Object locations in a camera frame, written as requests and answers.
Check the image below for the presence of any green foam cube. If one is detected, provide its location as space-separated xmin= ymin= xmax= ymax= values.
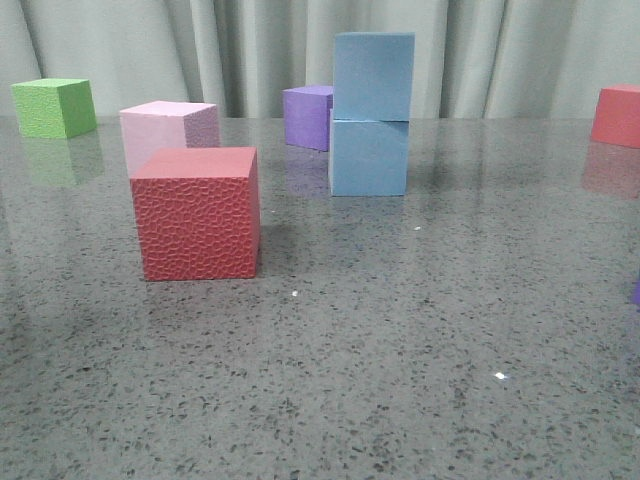
xmin=11 ymin=78 xmax=97 ymax=139

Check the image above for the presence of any purple foam cube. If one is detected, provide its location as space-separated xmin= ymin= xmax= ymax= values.
xmin=282 ymin=85 xmax=334 ymax=151

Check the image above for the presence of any grey-green curtain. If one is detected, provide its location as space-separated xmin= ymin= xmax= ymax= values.
xmin=1 ymin=1 xmax=639 ymax=118

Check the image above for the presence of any red textured foam cube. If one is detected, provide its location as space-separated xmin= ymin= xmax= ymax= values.
xmin=130 ymin=147 xmax=260 ymax=281

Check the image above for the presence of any pink foam cube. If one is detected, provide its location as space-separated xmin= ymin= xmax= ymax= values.
xmin=119 ymin=100 xmax=220 ymax=176

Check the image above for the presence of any light blue foam cube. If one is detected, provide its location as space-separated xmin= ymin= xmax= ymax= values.
xmin=328 ymin=116 xmax=409 ymax=196
xmin=333 ymin=32 xmax=415 ymax=121

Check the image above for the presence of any purple cube at right edge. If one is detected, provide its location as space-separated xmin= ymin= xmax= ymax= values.
xmin=631 ymin=277 xmax=640 ymax=306

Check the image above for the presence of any red foam cube far right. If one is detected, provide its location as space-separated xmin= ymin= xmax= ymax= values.
xmin=590 ymin=84 xmax=640 ymax=148

